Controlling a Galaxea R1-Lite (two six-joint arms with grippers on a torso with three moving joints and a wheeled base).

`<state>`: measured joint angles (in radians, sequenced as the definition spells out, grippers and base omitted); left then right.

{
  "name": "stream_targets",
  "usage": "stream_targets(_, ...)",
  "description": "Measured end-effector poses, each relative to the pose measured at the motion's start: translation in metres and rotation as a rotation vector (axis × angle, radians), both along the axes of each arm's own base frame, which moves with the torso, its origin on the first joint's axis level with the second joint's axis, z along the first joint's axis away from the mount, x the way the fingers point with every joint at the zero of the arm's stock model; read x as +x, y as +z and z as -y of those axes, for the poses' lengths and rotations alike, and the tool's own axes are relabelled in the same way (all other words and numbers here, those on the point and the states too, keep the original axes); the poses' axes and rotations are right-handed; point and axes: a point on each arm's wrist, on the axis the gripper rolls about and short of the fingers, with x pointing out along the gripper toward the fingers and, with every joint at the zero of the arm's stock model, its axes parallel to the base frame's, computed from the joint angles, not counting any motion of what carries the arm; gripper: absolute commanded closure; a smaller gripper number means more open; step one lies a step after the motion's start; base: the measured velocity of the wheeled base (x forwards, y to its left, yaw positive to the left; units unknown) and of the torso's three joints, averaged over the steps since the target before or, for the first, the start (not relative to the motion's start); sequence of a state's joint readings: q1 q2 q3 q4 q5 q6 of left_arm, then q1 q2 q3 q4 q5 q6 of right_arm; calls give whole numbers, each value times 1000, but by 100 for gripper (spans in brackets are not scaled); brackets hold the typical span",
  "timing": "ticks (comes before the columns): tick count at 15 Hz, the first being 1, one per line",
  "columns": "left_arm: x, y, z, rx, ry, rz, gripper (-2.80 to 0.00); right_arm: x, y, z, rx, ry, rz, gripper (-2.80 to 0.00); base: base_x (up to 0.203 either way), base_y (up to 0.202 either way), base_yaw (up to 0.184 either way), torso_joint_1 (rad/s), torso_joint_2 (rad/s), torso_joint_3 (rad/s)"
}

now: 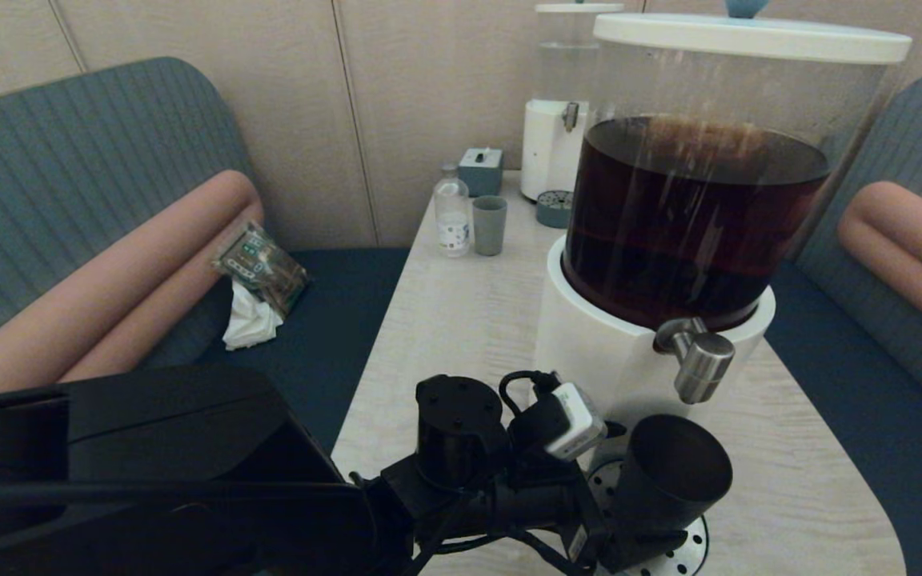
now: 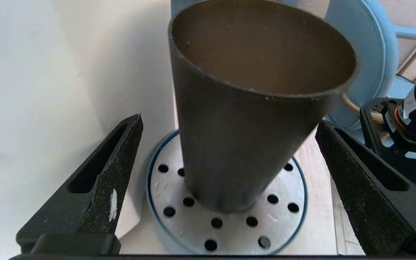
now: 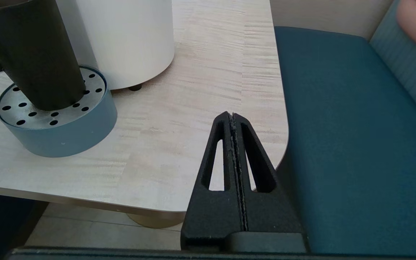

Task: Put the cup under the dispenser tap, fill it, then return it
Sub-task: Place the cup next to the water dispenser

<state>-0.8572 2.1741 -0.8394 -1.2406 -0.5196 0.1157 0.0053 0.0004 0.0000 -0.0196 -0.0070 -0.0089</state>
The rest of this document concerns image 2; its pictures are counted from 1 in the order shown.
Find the dark brown plastic cup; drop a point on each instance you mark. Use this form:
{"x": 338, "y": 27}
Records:
{"x": 247, "y": 126}

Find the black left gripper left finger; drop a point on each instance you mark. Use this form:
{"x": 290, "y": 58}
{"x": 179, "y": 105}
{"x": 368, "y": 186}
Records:
{"x": 99, "y": 195}

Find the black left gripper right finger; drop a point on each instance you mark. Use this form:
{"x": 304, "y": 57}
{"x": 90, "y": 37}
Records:
{"x": 374, "y": 202}

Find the round metal drip tray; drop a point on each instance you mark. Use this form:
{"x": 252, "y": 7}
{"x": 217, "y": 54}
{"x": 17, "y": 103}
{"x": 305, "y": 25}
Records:
{"x": 229, "y": 224}

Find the light blue chair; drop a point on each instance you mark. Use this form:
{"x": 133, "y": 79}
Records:
{"x": 370, "y": 47}

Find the large dispenser with dark tea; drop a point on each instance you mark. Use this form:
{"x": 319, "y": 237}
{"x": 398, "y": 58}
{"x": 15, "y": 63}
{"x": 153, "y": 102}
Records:
{"x": 49, "y": 72}

